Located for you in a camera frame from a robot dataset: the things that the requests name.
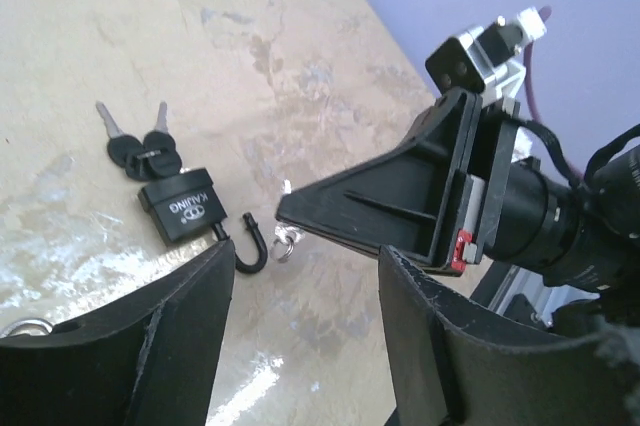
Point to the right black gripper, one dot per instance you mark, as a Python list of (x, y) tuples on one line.
[(437, 197)]

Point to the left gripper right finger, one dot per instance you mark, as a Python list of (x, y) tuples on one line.
[(454, 362)]

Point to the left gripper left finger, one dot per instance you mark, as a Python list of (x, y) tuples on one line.
[(147, 358)]

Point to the black padlock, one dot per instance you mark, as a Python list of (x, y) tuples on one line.
[(184, 206)]

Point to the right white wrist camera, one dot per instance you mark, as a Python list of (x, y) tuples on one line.
[(491, 61)]

